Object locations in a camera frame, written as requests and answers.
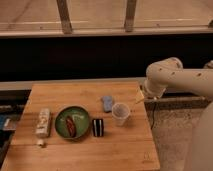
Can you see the tan wooden gripper tip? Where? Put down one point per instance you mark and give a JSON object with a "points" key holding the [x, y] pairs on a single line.
{"points": [[139, 97]]}

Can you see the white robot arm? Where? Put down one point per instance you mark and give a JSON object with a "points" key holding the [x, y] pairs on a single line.
{"points": [[170, 72]]}

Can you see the black white striped eraser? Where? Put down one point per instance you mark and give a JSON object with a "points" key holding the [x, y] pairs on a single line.
{"points": [[98, 127]]}

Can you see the clear plastic cup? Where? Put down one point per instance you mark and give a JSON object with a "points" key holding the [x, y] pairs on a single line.
{"points": [[120, 113]]}

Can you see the blue sponge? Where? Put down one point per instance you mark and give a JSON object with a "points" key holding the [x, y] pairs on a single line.
{"points": [[108, 102]]}

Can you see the green bowl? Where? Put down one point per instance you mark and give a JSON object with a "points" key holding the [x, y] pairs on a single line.
{"points": [[81, 122]]}

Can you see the red brown food item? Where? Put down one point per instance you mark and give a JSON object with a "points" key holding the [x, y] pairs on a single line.
{"points": [[71, 126]]}

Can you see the white squeeze bottle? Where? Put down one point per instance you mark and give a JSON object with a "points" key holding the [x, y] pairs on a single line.
{"points": [[43, 126]]}

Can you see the right metal window post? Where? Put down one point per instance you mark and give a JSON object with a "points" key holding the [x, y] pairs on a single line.
{"points": [[130, 15]]}

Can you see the metal window post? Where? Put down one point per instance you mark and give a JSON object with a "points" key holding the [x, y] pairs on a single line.
{"points": [[130, 15], [64, 16]]}

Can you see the left metal window post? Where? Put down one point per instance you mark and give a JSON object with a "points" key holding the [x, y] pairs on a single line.
{"points": [[64, 16]]}

